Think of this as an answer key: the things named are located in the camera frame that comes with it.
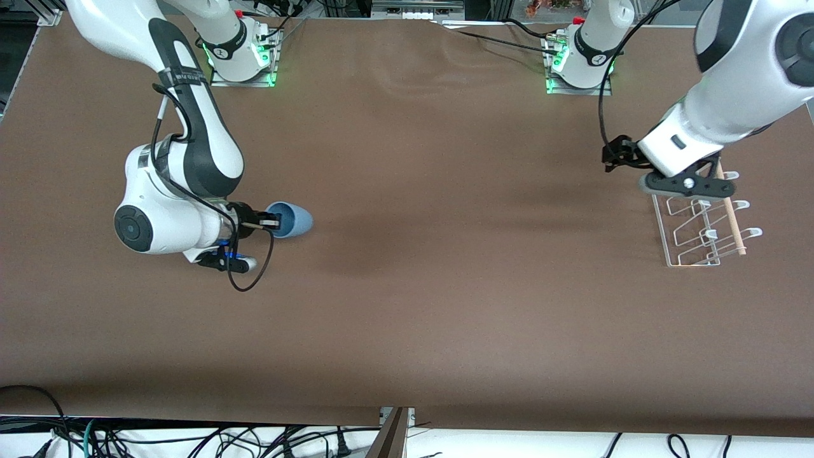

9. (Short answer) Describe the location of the blue plastic cup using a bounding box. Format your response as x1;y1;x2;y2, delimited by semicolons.
266;201;314;239

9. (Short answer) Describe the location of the brown table cover sheet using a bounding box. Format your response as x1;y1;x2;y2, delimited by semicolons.
0;13;814;438

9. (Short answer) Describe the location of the orange red clutter item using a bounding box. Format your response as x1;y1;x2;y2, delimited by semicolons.
526;0;577;17

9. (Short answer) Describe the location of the dark table support beam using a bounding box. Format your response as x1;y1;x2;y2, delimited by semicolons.
364;407;415;458

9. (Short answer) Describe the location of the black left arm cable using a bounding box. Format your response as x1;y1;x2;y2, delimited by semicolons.
597;0;663;151

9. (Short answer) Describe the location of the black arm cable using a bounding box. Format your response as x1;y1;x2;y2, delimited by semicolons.
151;83;275;293
597;0;663;151

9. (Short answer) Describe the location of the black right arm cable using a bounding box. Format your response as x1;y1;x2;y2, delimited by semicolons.
151;83;275;293

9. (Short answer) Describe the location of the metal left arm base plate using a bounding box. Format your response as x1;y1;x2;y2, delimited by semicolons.
544;35;614;96

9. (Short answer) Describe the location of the white wire cup rack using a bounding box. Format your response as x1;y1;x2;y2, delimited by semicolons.
652;167;763;268

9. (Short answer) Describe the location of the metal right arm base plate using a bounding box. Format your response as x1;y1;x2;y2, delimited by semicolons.
209;25;280;88

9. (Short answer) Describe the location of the black cable across table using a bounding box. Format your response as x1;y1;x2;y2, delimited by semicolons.
439;19;567;58

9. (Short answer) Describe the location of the aluminium frame profile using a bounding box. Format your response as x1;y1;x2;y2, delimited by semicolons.
36;0;66;27
371;0;466;20

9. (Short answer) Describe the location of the thick black looped cable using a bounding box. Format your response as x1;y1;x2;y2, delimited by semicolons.
0;384;68;458

